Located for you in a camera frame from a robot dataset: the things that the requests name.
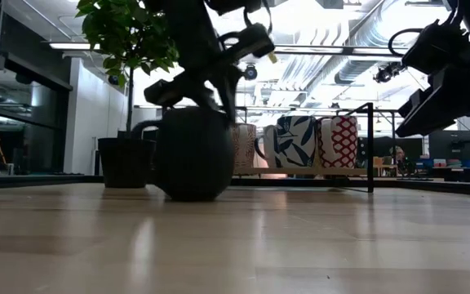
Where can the cream mug orange pattern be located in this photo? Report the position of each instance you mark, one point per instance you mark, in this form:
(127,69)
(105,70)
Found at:
(245,147)

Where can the black aluminium table frame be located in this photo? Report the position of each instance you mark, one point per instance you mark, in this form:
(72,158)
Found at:
(443,187)

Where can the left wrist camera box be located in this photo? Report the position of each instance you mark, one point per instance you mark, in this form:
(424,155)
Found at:
(251,41)

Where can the black hanging camera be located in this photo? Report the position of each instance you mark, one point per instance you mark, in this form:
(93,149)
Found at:
(386,72)
(250,72)

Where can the green plant black pot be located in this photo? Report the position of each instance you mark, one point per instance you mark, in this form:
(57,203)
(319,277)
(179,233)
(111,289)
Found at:
(127,163)

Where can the yellow tag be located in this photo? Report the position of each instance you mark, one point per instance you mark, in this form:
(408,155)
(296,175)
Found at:
(273,57)

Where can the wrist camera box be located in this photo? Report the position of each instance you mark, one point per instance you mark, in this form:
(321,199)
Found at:
(251,41)
(435,49)

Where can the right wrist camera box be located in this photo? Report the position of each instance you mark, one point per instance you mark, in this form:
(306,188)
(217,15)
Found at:
(435,49)

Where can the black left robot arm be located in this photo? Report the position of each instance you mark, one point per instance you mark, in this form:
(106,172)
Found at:
(190,36)

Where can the dark red round mug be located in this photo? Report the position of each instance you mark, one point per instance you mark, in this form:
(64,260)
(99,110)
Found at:
(194,159)

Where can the person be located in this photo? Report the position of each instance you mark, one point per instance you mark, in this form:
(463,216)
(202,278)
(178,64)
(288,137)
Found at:
(399,154)

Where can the background computer monitor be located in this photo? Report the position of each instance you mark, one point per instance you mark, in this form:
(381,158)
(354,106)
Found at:
(453,145)
(378,145)

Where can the white mug red lattice pattern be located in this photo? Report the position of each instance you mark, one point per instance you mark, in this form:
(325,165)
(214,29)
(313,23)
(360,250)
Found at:
(337,143)

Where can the ceiling light panel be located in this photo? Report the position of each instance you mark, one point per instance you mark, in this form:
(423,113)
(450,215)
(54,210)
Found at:
(74,45)

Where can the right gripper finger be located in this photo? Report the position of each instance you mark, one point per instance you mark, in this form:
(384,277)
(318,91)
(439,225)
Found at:
(416,100)
(447,106)

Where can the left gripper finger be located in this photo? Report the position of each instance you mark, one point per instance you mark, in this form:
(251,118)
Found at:
(230,102)
(207,102)

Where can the white mug blue leaf pattern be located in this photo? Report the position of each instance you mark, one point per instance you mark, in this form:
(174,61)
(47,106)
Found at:
(296,141)

